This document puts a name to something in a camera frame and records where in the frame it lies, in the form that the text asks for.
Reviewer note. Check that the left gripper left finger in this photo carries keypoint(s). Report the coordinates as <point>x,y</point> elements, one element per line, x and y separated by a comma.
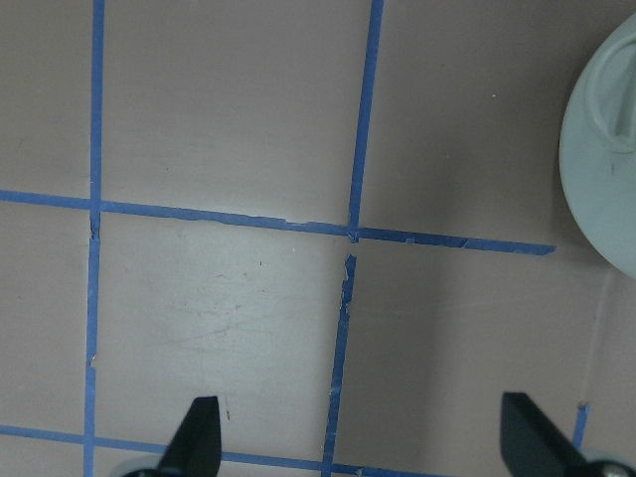
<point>195,449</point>

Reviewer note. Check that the pale green cooking pot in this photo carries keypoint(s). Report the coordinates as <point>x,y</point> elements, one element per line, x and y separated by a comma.
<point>597,149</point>

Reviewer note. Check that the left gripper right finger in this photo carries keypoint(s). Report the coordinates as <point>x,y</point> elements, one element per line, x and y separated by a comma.
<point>530,444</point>

